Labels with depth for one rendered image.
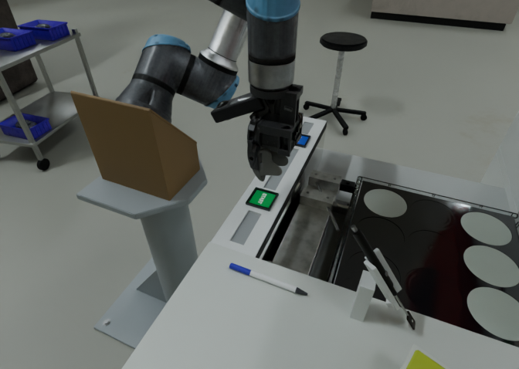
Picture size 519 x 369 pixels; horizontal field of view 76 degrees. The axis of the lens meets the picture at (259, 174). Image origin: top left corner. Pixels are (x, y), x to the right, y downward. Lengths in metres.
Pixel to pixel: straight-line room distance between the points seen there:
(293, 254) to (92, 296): 1.32
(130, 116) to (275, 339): 0.59
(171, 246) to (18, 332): 0.96
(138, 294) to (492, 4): 6.18
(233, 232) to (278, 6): 0.40
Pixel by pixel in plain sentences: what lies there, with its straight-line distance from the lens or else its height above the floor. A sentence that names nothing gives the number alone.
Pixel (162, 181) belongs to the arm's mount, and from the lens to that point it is 0.93.
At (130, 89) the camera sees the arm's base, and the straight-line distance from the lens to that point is 0.93.
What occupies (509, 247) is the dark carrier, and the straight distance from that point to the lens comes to 0.89.
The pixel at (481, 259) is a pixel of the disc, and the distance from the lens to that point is 0.83.
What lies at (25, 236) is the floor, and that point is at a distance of 2.35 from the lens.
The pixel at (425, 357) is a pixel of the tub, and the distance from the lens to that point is 0.50.
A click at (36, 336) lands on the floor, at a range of 1.88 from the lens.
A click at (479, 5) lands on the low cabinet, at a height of 0.33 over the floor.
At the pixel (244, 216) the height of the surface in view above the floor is 0.96.
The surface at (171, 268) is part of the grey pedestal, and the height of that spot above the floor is 0.47.
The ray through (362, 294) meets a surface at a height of 1.03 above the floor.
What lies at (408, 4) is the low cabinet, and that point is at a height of 0.27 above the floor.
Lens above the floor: 1.45
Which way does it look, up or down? 38 degrees down
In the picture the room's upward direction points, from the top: straight up
